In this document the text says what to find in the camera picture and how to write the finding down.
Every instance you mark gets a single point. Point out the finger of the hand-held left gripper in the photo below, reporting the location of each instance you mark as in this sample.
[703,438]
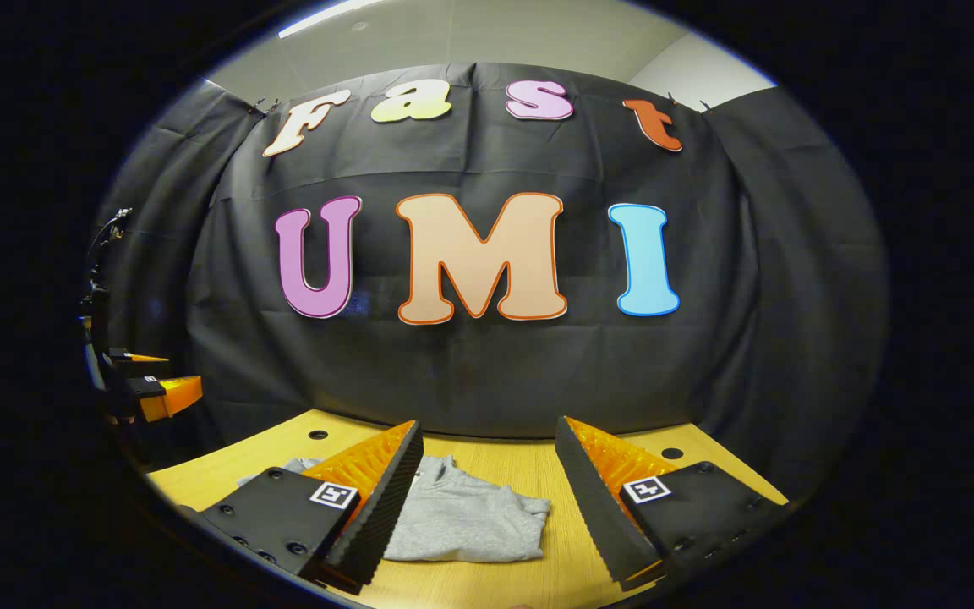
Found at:
[167,396]
[134,357]

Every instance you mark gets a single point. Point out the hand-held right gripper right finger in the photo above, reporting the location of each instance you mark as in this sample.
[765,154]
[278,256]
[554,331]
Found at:
[597,505]

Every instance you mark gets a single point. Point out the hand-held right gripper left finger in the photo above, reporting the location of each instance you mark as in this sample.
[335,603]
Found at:
[385,507]

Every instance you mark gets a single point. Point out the grey zip-neck sweatshirt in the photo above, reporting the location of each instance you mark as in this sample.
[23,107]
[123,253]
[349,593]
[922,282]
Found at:
[462,524]

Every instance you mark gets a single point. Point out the black backdrop cloth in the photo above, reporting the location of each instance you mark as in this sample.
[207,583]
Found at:
[495,372]

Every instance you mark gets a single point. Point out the metal cloth clip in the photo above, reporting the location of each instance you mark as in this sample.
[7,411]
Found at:
[686,103]
[265,106]

